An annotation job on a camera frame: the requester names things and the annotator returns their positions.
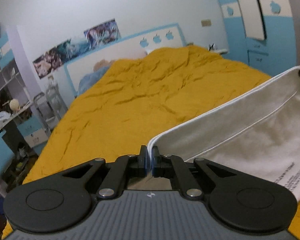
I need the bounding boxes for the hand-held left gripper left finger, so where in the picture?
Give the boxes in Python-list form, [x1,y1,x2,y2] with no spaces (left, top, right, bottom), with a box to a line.
[61,145,149,200]

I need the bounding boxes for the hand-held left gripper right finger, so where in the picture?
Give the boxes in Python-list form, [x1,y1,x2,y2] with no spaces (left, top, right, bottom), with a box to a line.
[151,146,243,200]

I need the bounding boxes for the white printed sweatshirt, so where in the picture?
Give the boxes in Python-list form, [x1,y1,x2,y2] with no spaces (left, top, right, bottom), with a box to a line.
[148,65,300,203]

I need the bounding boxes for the blue and white wardrobe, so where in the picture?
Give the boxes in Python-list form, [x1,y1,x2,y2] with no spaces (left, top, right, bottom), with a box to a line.
[212,0,300,78]

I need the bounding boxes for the mustard yellow quilted blanket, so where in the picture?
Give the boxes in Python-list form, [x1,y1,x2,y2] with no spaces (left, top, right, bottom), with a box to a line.
[1,45,300,240]

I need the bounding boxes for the white panel with black edge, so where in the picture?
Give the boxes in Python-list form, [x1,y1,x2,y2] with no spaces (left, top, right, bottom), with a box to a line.
[231,0,267,41]

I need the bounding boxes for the blue pillow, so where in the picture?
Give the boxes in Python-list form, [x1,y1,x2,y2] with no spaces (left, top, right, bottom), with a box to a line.
[76,66,115,98]

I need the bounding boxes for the white folding rack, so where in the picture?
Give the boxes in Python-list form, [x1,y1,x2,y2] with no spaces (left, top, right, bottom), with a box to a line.
[34,80,68,131]

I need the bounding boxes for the white and blue headboard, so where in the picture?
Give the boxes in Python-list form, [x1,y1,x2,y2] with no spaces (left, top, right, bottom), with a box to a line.
[64,22,187,98]

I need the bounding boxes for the blue and white drawer unit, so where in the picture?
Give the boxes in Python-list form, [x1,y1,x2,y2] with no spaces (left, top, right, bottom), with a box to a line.
[17,116,51,147]

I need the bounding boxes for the grey desk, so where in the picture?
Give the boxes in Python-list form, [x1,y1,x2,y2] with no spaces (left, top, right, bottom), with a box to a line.
[0,102,50,155]

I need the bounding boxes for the white round skull ornament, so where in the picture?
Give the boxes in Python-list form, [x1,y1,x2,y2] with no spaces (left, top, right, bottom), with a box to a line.
[9,99,21,111]

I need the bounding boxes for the white cap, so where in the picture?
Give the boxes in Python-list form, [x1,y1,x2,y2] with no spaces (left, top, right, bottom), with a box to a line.
[0,111,12,127]

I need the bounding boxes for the white open shelf unit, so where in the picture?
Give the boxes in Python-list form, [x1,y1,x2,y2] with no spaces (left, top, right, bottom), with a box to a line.
[0,46,33,120]

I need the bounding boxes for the blue purple wall poster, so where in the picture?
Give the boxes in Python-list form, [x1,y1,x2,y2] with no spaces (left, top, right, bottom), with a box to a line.
[84,19,122,49]

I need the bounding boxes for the teal wave wall poster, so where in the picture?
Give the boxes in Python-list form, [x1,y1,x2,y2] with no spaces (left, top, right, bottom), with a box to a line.
[56,36,91,61]

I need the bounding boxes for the pink coral wall poster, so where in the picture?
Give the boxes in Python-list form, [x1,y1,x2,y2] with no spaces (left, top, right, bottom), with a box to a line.
[32,47,66,79]

